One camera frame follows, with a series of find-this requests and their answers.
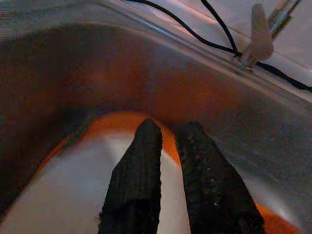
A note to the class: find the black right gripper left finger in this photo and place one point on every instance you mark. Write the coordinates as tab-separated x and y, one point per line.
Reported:
136	182

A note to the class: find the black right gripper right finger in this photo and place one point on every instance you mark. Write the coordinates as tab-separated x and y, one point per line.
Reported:
214	195

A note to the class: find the orange plate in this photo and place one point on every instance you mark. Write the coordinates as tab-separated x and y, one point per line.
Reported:
117	124

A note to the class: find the stainless steel sink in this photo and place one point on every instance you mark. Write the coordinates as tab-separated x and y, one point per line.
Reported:
219	102

